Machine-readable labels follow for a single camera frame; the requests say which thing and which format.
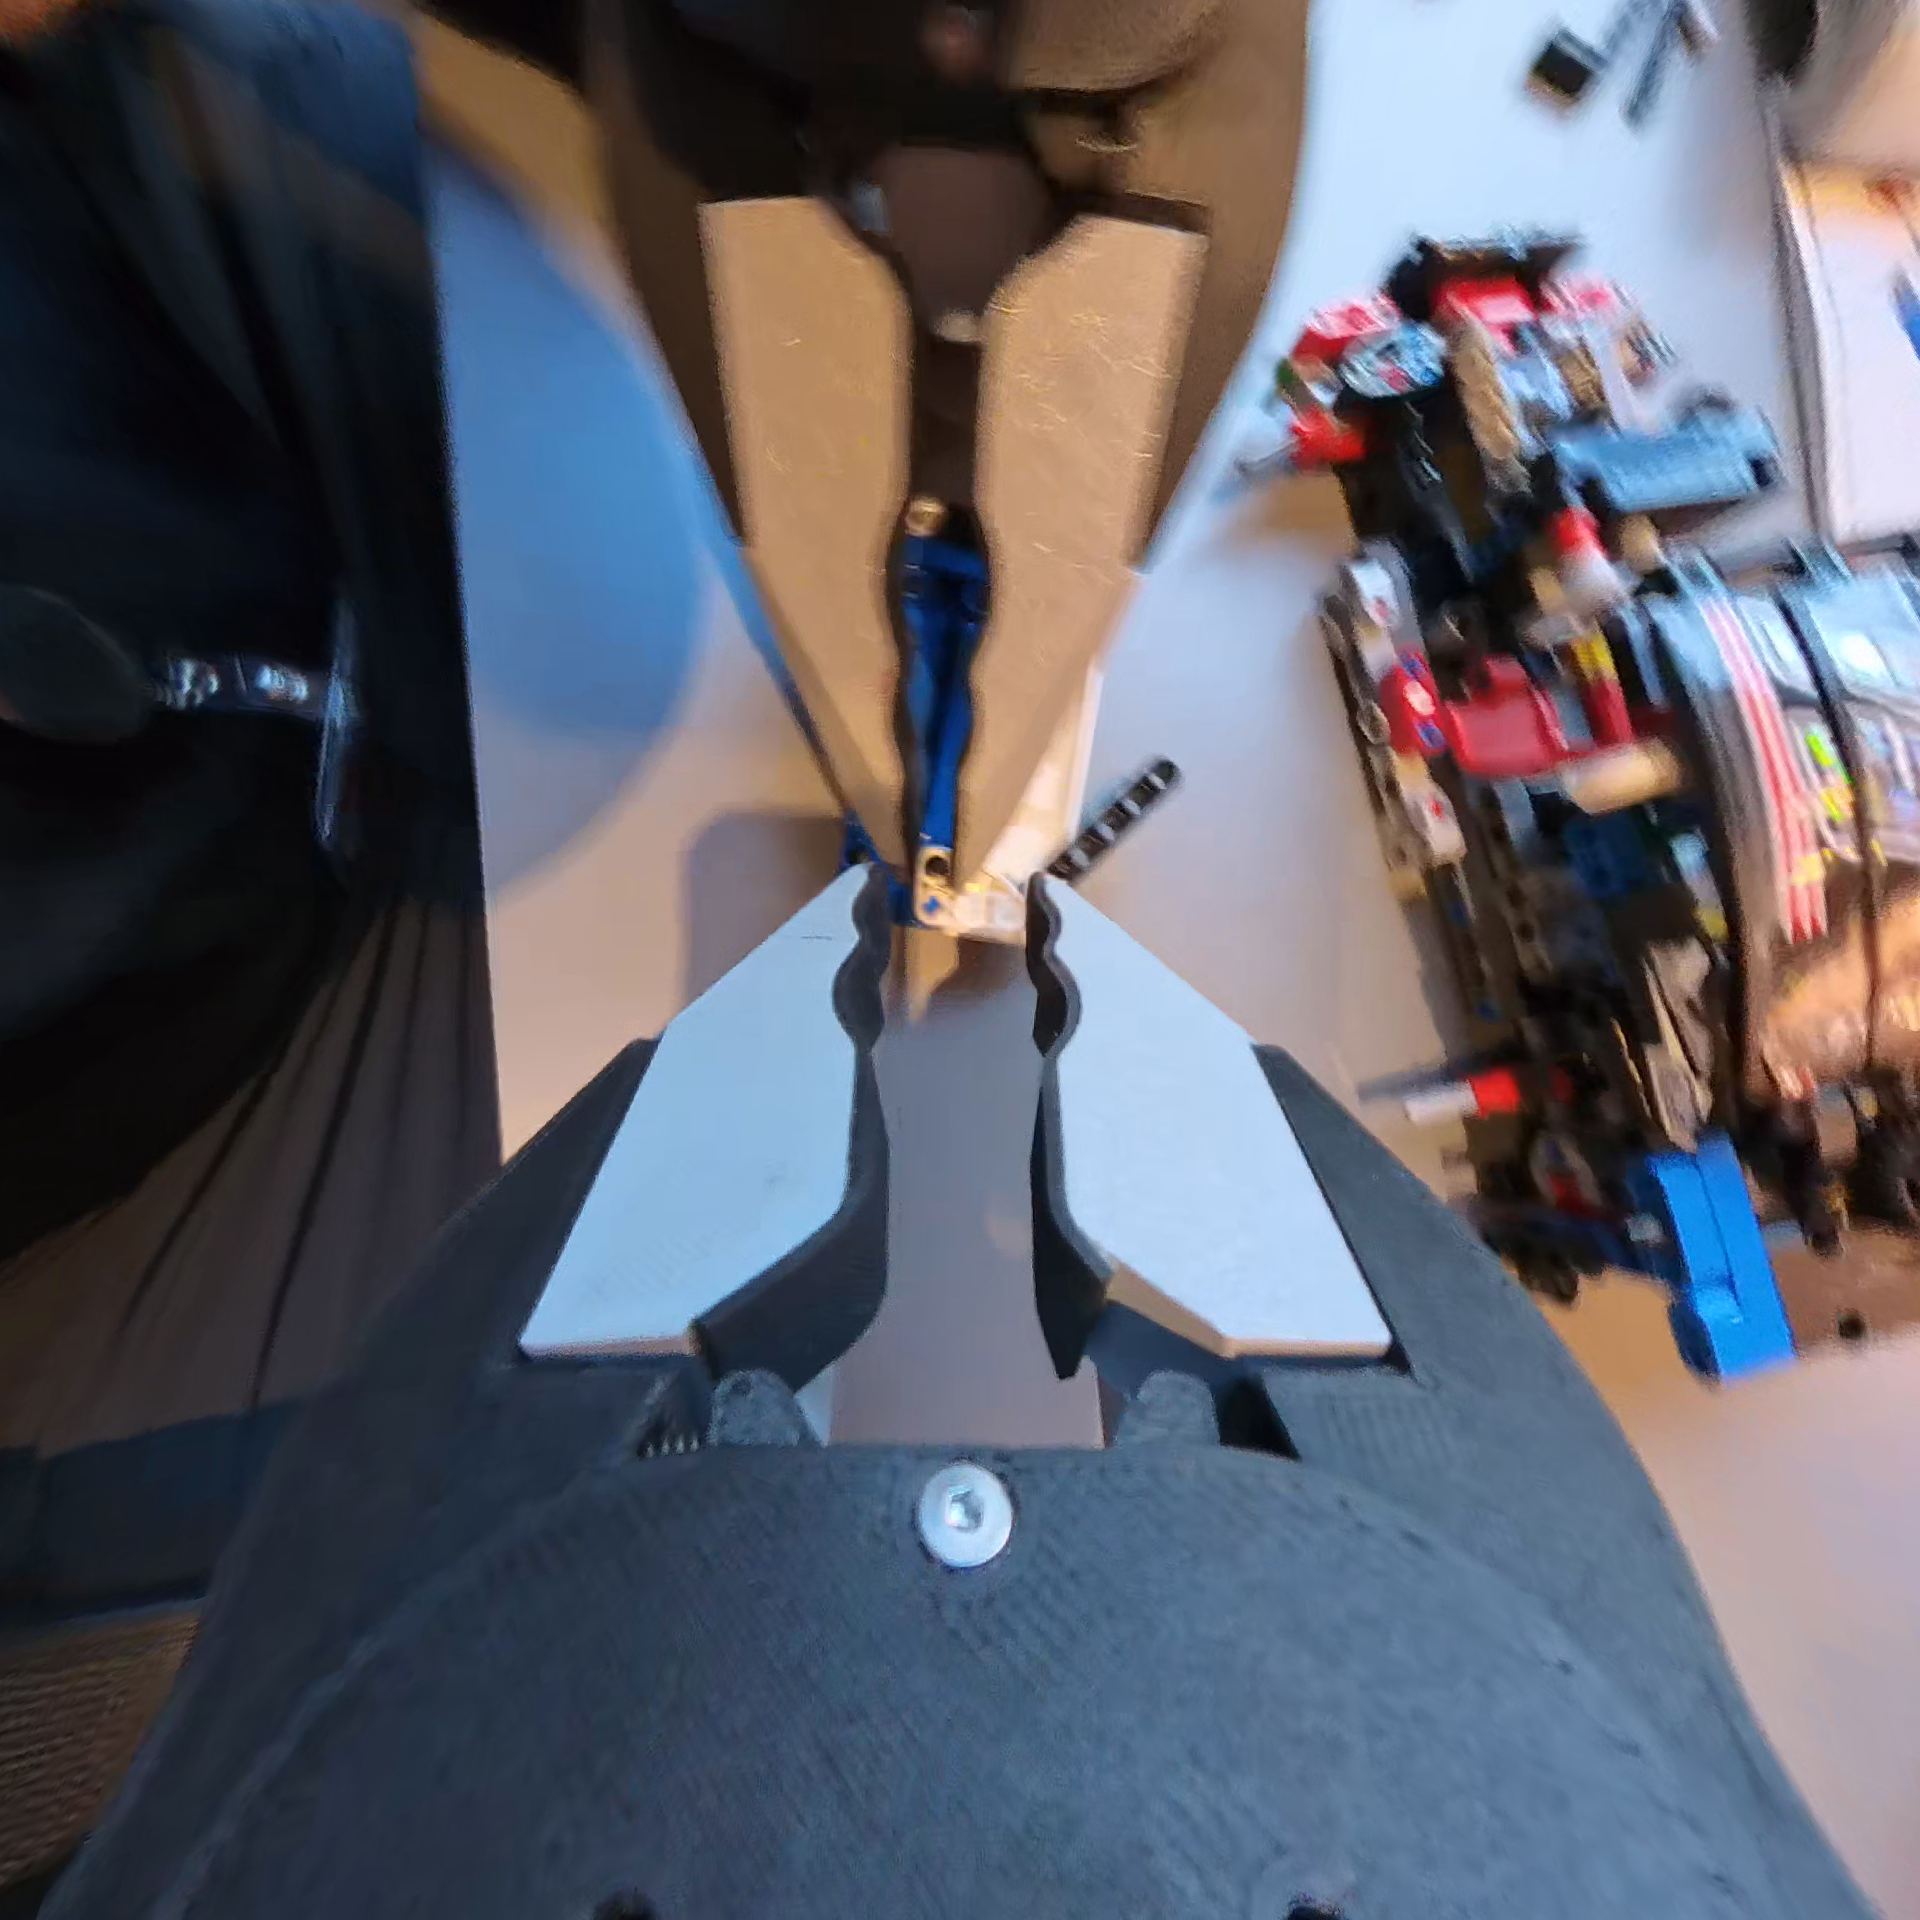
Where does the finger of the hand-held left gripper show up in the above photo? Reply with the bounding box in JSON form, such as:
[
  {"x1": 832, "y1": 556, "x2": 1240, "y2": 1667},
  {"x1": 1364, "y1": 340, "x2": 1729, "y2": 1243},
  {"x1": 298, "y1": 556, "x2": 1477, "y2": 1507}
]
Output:
[
  {"x1": 957, "y1": 215, "x2": 1211, "y2": 889},
  {"x1": 697, "y1": 193, "x2": 921, "y2": 875}
]

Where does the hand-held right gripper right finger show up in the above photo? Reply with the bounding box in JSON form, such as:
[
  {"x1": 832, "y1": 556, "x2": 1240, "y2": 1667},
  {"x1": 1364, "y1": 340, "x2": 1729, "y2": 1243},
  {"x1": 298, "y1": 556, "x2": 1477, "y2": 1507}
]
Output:
[{"x1": 1025, "y1": 871, "x2": 1397, "y2": 1384}]

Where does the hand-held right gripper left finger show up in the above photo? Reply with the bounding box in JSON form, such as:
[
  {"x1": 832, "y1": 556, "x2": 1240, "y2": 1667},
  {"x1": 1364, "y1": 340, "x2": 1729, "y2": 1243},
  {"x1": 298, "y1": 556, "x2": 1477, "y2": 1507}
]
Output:
[{"x1": 514, "y1": 861, "x2": 893, "y2": 1394}]

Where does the white and blue brick assembly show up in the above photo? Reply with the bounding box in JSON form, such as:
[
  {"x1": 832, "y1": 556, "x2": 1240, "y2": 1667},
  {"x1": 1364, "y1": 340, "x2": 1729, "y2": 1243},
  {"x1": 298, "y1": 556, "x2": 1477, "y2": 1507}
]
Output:
[{"x1": 832, "y1": 504, "x2": 1107, "y2": 945}]

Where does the grey desk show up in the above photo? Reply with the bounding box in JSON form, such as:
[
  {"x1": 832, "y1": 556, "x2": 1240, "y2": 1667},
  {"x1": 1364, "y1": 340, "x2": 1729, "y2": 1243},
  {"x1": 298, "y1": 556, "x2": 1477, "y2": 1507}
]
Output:
[{"x1": 404, "y1": 0, "x2": 1920, "y2": 1920}]

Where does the black holed brick beam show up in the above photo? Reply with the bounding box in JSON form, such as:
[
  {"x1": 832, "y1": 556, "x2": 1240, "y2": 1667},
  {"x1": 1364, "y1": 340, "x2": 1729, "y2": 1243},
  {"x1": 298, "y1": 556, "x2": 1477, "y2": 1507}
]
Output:
[{"x1": 1043, "y1": 756, "x2": 1185, "y2": 888}]

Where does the multicoloured brick vehicle model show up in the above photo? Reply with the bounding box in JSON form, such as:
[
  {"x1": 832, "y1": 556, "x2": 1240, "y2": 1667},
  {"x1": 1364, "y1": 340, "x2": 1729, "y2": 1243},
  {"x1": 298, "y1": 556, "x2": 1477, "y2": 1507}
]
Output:
[{"x1": 1229, "y1": 225, "x2": 1920, "y2": 1391}]

